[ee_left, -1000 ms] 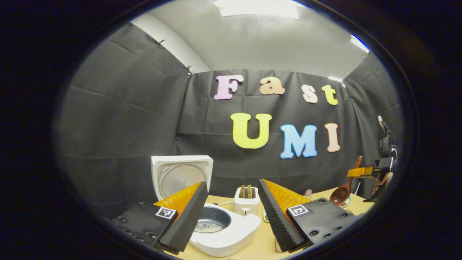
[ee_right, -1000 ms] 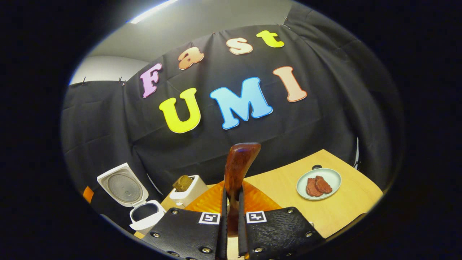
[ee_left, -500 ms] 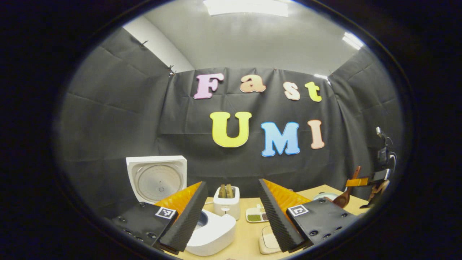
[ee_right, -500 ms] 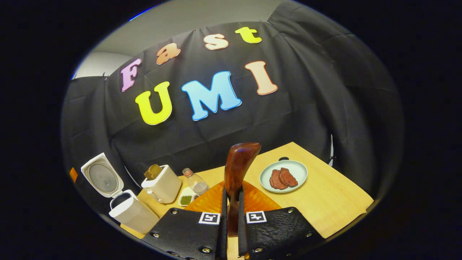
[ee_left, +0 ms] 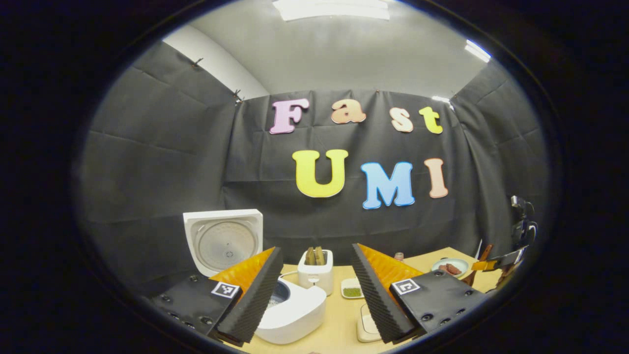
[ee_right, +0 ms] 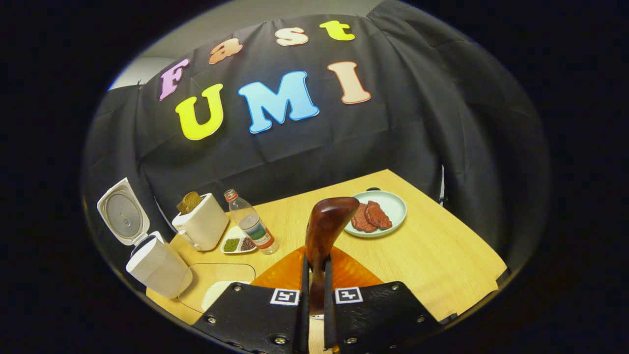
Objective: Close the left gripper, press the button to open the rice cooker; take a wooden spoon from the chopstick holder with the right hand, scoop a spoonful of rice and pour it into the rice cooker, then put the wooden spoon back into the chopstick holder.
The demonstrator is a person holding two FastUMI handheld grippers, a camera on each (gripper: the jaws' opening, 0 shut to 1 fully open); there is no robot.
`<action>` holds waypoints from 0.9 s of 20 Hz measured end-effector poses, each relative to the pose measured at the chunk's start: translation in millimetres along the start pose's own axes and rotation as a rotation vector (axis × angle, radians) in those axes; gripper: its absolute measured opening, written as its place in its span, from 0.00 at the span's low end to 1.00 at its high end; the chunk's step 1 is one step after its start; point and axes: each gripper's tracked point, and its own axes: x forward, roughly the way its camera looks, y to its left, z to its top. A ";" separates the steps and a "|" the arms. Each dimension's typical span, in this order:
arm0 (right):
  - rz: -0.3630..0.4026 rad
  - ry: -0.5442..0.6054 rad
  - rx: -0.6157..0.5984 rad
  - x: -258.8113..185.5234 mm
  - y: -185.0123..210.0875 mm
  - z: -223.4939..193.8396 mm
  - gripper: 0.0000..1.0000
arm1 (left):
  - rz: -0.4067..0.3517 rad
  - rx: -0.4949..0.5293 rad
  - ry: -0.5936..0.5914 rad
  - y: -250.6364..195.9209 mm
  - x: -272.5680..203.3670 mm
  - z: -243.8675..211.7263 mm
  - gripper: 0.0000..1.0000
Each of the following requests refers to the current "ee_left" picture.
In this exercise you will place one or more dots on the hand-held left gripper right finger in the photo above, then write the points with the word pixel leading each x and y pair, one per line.
pixel 376 295

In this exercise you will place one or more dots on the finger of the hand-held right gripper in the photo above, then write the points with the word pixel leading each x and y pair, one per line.
pixel 508 258

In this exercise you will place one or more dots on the cream tray of rice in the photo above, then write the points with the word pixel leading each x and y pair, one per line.
pixel 366 327

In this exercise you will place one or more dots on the black backdrop cloth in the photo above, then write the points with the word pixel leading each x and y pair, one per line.
pixel 162 172

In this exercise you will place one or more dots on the brown toast slice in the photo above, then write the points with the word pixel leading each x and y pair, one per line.
pixel 320 255
pixel 310 256

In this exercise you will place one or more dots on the white divided snack dish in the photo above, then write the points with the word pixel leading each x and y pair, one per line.
pixel 351 290

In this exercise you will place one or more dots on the small ceiling light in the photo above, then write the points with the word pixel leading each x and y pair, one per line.
pixel 477 50

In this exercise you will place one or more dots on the large ceiling light panel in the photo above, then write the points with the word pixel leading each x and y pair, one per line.
pixel 331 10

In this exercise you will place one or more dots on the white toaster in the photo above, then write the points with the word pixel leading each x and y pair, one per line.
pixel 315 278

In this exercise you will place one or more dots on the brown meat slice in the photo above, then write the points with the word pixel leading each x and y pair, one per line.
pixel 444 268
pixel 455 270

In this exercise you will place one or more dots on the pale green plate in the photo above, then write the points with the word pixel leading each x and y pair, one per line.
pixel 462 263

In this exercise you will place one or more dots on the white rice cooker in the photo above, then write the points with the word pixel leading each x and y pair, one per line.
pixel 300 314

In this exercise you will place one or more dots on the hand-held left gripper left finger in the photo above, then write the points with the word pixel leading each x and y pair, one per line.
pixel 255 300

